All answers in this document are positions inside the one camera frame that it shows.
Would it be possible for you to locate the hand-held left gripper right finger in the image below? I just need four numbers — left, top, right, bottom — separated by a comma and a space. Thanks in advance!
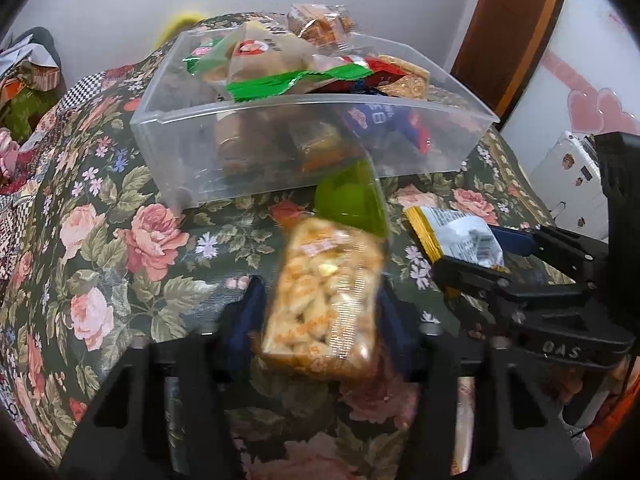
377, 292, 596, 480

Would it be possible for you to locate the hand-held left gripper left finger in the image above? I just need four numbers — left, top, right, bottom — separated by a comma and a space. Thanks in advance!
60, 277, 268, 480

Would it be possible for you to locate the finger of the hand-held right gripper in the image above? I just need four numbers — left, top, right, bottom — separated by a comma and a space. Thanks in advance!
432, 257, 511, 306
490, 225, 608, 281

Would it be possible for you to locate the white and yellow snack packet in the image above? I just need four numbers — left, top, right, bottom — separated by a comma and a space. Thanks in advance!
405, 205, 506, 268

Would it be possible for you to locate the yellow cracker packet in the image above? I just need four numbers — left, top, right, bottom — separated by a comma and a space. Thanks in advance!
252, 152, 391, 381

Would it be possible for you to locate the blue snack packet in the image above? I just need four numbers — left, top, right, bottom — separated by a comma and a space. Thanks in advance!
345, 100, 433, 153

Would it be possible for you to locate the long brown biscuit packet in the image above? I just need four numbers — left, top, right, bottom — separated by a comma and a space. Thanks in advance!
215, 110, 281, 176

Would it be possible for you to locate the clear plastic storage box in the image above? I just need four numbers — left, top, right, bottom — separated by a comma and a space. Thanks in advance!
130, 22, 501, 208

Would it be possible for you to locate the clear packet with orange base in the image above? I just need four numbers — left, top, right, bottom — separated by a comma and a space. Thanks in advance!
290, 120, 346, 171

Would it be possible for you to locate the long clear cracker packet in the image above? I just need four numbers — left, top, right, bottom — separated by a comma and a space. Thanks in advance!
377, 55, 431, 101

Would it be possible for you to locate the red snack packet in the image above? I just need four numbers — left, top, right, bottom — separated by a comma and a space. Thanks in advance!
330, 55, 401, 88

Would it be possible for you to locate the bread packet with green trim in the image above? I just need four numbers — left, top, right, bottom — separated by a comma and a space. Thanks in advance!
202, 22, 321, 101

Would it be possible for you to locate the dark green snack packet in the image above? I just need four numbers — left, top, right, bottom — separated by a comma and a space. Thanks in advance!
182, 37, 226, 76

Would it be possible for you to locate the brown pastry packet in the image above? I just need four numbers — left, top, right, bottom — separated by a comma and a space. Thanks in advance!
287, 2, 361, 46

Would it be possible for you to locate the white cabinet with trinkets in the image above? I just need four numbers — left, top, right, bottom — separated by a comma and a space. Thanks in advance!
530, 130, 608, 231

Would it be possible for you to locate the pink heart sticker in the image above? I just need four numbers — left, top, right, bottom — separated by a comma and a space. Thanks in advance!
569, 89, 601, 128
597, 87, 638, 135

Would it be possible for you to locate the white sliding wardrobe door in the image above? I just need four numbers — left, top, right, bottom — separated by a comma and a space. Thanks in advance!
497, 0, 640, 161

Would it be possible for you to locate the wooden door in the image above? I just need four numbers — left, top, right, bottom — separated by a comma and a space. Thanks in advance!
450, 0, 573, 121

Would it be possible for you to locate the patchwork quilt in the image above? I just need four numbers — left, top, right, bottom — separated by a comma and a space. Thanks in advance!
0, 67, 151, 241

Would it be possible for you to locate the yellow foam tube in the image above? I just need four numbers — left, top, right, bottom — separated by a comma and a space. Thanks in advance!
157, 7, 206, 46

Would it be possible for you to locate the pile of clothes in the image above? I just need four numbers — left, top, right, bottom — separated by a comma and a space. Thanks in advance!
0, 27, 63, 93

